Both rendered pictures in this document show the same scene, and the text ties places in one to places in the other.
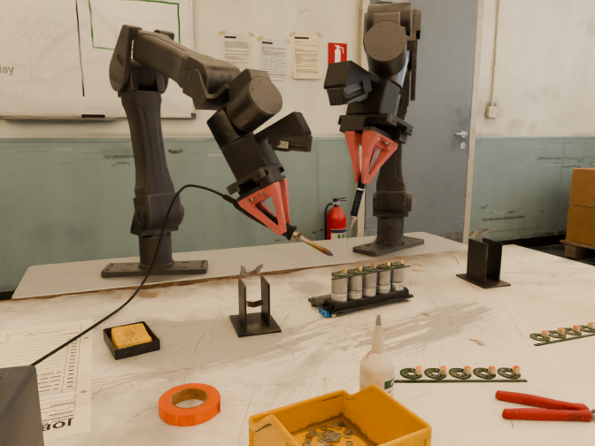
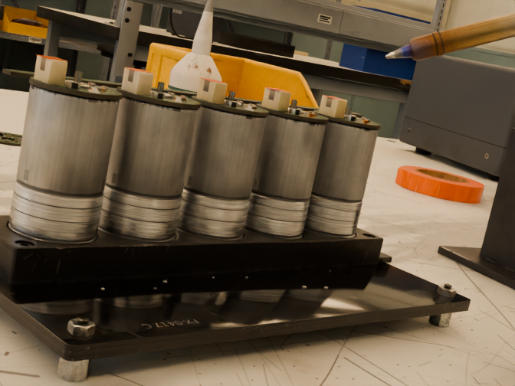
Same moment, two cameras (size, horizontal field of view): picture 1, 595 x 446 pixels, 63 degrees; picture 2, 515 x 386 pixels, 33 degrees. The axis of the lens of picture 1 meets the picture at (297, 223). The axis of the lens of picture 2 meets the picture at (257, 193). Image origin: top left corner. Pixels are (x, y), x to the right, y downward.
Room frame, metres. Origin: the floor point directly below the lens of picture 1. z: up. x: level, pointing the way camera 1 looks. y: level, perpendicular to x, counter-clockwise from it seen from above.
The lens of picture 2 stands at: (1.00, -0.17, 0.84)
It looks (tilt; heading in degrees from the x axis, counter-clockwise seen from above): 11 degrees down; 165
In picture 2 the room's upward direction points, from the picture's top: 12 degrees clockwise
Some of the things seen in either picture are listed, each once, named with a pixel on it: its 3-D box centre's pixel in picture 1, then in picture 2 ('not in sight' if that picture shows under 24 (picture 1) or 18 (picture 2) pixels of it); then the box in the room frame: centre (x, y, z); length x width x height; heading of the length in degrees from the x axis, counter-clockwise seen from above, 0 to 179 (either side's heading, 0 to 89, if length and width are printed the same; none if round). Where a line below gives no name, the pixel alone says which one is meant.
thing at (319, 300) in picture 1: (361, 299); (231, 291); (0.75, -0.10, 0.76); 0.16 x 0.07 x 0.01; 120
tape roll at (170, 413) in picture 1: (189, 403); (440, 183); (0.44, 0.11, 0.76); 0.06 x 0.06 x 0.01
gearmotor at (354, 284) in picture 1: (354, 286); (277, 181); (0.72, -0.09, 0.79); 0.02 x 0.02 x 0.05
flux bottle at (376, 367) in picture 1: (377, 363); (196, 73); (0.44, -0.08, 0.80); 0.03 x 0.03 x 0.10
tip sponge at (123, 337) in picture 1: (130, 338); not in sight; (0.59, 0.22, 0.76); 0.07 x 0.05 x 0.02; 32
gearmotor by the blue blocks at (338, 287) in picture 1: (339, 288); (332, 183); (0.70, -0.06, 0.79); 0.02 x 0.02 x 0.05
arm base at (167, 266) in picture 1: (155, 251); not in sight; (0.93, 0.28, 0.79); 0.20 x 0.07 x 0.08; 97
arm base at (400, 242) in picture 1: (390, 231); not in sight; (1.14, -0.22, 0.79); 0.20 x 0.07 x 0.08; 132
